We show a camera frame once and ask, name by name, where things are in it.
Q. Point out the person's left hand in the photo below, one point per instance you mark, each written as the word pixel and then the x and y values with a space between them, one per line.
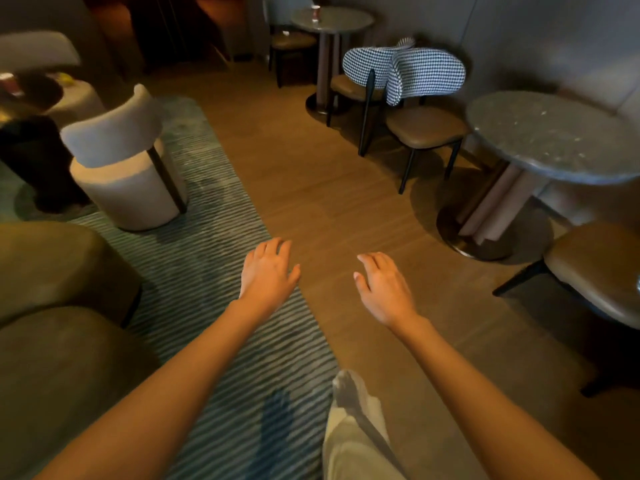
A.
pixel 267 282

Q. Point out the person's right hand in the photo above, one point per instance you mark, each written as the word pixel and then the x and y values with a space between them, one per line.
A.
pixel 387 297

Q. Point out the person's right thumb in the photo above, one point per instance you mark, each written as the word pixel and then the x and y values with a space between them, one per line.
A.
pixel 361 285

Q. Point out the person's left thumb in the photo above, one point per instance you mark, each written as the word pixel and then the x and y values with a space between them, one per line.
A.
pixel 295 277

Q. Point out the person's left middle finger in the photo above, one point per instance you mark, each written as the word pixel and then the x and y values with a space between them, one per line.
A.
pixel 273 248

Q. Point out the person's left little finger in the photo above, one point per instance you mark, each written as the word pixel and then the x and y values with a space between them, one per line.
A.
pixel 247 264

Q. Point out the person's left forearm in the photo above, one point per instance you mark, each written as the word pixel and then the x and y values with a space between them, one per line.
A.
pixel 160 394

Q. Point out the person's right forearm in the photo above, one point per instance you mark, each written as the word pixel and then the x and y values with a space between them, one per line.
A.
pixel 480 399

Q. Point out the blue-green striped rug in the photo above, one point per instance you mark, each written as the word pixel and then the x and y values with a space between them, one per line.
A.
pixel 225 274

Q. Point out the person's white shoe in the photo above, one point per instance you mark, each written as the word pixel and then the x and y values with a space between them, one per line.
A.
pixel 350 389

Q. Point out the beige round upholstered chair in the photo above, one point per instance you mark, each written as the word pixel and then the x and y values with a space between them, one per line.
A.
pixel 125 164
pixel 45 59

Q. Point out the person's beige trouser leg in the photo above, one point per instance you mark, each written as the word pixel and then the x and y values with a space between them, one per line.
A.
pixel 355 444

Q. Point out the houndstooth back chair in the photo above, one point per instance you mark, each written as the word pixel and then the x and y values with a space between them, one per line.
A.
pixel 367 69
pixel 425 114

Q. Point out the brown seat chair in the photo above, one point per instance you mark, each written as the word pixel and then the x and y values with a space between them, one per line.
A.
pixel 292 39
pixel 600 269

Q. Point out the small round stone table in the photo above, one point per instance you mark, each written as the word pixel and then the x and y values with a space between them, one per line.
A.
pixel 332 24

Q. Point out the small paper cup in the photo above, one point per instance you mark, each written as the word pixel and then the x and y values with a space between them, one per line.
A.
pixel 315 13

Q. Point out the large round stone table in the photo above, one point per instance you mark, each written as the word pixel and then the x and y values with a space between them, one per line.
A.
pixel 550 134

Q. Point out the dark round coffee table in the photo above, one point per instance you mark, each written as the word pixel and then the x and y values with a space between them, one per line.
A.
pixel 35 144

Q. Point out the red cup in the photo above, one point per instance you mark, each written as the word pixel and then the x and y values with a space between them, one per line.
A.
pixel 7 83

